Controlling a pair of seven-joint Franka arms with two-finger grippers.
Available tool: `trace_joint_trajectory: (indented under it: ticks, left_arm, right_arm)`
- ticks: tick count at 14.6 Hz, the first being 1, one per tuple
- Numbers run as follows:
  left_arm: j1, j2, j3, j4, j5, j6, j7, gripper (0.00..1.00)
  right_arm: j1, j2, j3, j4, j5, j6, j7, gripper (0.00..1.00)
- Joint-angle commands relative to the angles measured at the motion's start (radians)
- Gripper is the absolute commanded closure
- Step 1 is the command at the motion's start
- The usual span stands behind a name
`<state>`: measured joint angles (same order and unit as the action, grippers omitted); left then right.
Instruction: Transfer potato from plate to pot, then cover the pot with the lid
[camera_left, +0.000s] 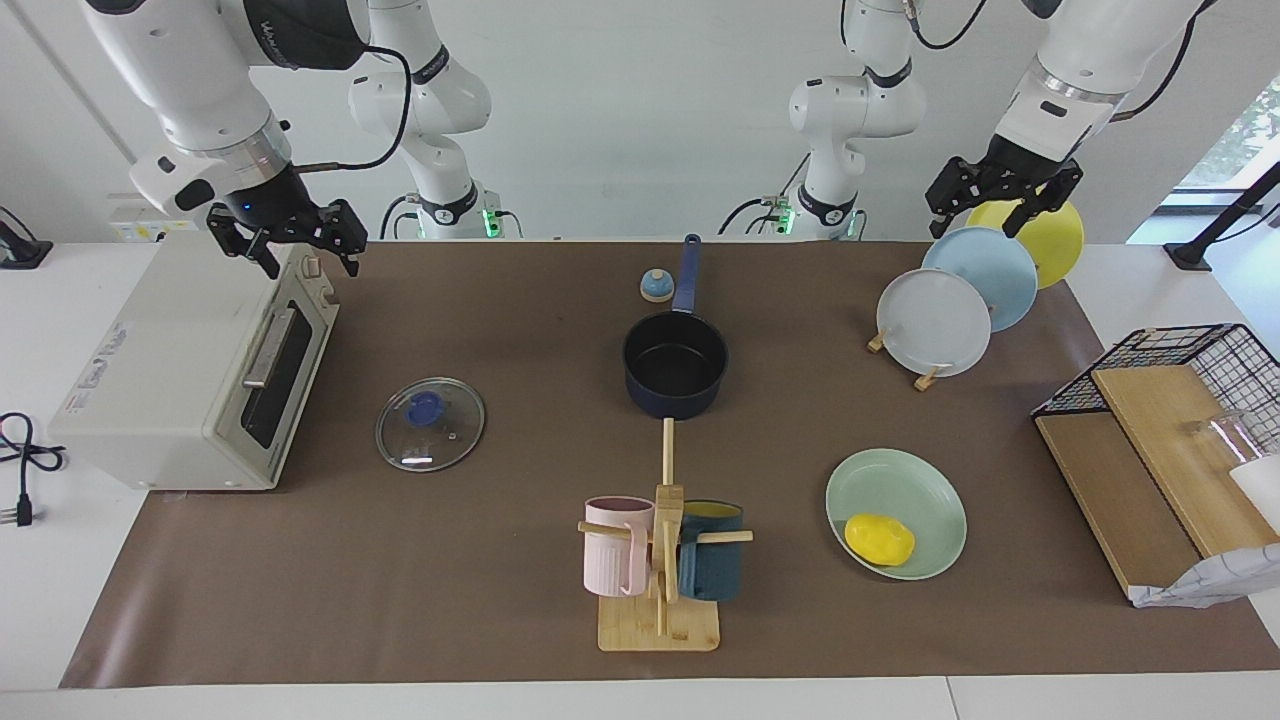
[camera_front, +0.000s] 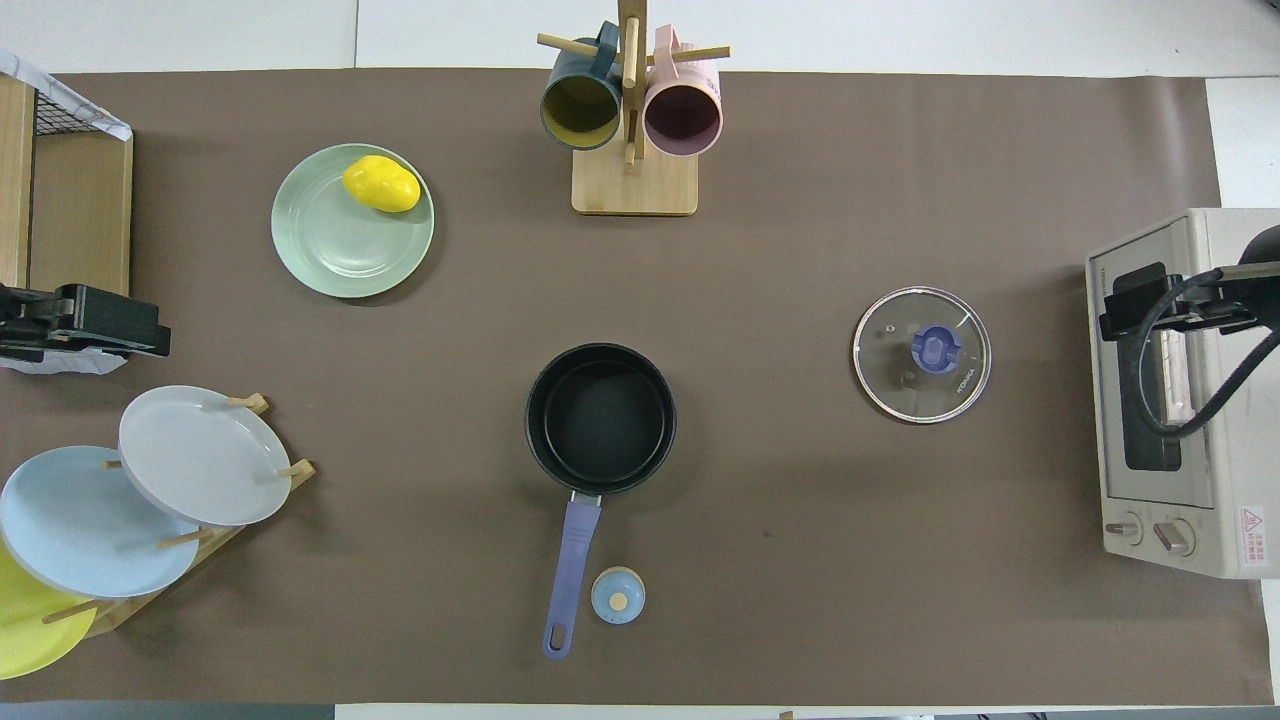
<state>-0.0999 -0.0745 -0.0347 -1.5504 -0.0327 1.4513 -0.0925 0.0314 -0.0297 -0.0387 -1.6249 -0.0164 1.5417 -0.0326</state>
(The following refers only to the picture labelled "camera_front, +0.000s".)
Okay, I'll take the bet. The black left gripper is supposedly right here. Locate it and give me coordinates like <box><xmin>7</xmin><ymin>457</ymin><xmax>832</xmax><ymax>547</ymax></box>
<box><xmin>0</xmin><ymin>285</ymin><xmax>171</xmax><ymax>363</ymax></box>

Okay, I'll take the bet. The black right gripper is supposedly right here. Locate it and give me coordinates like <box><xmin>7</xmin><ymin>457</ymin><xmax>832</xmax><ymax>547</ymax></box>
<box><xmin>1100</xmin><ymin>262</ymin><xmax>1257</xmax><ymax>342</ymax></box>

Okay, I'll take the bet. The glass lid blue knob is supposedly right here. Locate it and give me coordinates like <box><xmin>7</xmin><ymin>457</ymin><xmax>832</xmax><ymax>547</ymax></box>
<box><xmin>852</xmin><ymin>287</ymin><xmax>993</xmax><ymax>425</ymax></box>

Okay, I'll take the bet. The grey plate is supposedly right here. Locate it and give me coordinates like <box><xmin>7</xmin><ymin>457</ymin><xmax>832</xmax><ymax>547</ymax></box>
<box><xmin>118</xmin><ymin>385</ymin><xmax>294</xmax><ymax>528</ymax></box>

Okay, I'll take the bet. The light blue plate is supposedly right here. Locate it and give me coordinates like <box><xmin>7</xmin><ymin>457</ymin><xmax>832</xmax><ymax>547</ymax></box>
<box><xmin>0</xmin><ymin>446</ymin><xmax>201</xmax><ymax>600</ymax></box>

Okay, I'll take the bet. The light green plate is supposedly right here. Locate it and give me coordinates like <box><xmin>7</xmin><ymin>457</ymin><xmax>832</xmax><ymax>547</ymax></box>
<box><xmin>270</xmin><ymin>143</ymin><xmax>437</xmax><ymax>300</ymax></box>

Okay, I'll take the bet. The wooden plate rack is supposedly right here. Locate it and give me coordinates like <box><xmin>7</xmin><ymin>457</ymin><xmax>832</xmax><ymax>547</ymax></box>
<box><xmin>40</xmin><ymin>393</ymin><xmax>317</xmax><ymax>639</ymax></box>

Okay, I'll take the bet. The yellow plate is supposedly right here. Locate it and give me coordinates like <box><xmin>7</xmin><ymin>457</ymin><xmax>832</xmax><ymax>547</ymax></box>
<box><xmin>0</xmin><ymin>540</ymin><xmax>99</xmax><ymax>681</ymax></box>

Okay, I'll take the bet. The white crumpled plastic bag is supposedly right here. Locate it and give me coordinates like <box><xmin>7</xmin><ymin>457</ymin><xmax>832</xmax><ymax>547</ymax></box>
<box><xmin>0</xmin><ymin>345</ymin><xmax>129</xmax><ymax>377</ymax></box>
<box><xmin>0</xmin><ymin>50</ymin><xmax>133</xmax><ymax>142</ymax></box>

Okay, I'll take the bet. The light wooden board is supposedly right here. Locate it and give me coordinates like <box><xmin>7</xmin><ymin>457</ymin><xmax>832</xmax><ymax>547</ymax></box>
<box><xmin>0</xmin><ymin>75</ymin><xmax>37</xmax><ymax>289</ymax></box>

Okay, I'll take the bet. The beige toaster oven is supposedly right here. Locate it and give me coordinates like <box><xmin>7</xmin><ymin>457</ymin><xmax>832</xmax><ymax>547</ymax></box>
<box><xmin>1085</xmin><ymin>207</ymin><xmax>1280</xmax><ymax>581</ymax></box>

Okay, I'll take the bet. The brown table mat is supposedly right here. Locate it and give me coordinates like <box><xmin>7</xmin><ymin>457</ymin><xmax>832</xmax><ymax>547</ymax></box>
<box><xmin>0</xmin><ymin>68</ymin><xmax>1276</xmax><ymax>707</ymax></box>

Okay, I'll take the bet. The pink ribbed mug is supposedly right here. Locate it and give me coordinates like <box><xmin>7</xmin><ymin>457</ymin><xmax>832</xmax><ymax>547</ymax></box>
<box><xmin>643</xmin><ymin>25</ymin><xmax>724</xmax><ymax>158</ymax></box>

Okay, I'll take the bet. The dark teal mug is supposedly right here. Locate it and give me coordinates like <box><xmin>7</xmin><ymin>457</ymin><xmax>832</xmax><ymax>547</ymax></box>
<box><xmin>540</xmin><ymin>22</ymin><xmax>625</xmax><ymax>152</ymax></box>

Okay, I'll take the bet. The wooden mug tree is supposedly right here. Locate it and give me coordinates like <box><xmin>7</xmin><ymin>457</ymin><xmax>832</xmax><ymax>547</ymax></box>
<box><xmin>536</xmin><ymin>0</ymin><xmax>732</xmax><ymax>217</ymax></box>

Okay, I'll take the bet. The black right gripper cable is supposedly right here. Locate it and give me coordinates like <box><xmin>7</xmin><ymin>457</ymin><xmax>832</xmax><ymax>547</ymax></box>
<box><xmin>1138</xmin><ymin>266</ymin><xmax>1280</xmax><ymax>437</ymax></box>

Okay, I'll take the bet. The black wire basket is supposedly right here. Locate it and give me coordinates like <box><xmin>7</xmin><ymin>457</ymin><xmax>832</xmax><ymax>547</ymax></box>
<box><xmin>35</xmin><ymin>85</ymin><xmax>113</xmax><ymax>137</ymax></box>

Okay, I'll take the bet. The black pot purple handle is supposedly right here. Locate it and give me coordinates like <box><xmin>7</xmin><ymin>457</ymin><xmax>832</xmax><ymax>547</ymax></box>
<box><xmin>524</xmin><ymin>343</ymin><xmax>678</xmax><ymax>661</ymax></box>

